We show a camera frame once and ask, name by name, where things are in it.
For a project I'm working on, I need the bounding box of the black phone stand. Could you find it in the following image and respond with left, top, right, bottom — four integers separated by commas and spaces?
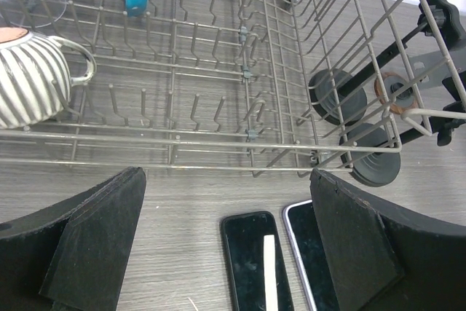
309, 0, 465, 125
347, 117, 465, 187

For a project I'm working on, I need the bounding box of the black front phone stand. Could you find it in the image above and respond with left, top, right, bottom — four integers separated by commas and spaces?
309, 0, 465, 125

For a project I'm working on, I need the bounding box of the black phone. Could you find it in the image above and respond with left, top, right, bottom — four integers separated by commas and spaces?
220, 210, 294, 310

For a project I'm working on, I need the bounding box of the striped white mug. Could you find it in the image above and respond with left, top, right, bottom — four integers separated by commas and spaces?
1, 27, 97, 130

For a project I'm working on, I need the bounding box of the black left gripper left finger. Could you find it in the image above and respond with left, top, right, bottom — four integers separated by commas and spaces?
1, 167, 146, 310

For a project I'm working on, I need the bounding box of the grey wire dish rack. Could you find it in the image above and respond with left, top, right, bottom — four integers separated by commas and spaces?
1, 0, 465, 177

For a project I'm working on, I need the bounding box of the lilac case phone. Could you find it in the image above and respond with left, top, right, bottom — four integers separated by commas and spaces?
282, 200, 339, 310

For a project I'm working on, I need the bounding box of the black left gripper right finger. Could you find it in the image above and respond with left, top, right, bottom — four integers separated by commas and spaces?
310, 169, 465, 310

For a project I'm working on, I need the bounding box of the wooden round phone stand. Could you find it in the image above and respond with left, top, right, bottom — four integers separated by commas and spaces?
382, 47, 465, 115

